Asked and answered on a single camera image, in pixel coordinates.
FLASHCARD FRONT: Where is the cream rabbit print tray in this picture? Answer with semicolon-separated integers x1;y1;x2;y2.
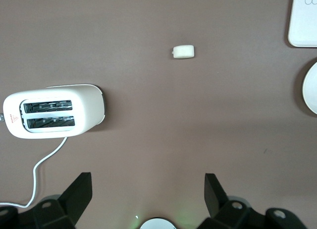
288;0;317;48

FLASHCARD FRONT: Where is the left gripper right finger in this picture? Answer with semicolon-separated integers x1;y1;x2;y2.
198;173;267;229

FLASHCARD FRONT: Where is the white two-slot toaster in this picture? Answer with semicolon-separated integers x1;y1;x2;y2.
2;84;107;140

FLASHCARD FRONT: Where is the white toaster power cord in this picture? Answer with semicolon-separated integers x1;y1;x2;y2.
0;136;68;209

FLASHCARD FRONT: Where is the small white bun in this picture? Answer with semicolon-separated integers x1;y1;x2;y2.
171;44;196;59

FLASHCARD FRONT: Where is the cream round plate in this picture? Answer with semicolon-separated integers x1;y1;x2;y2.
302;62;317;115

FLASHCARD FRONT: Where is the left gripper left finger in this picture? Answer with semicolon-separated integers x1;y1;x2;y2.
32;172;93;229

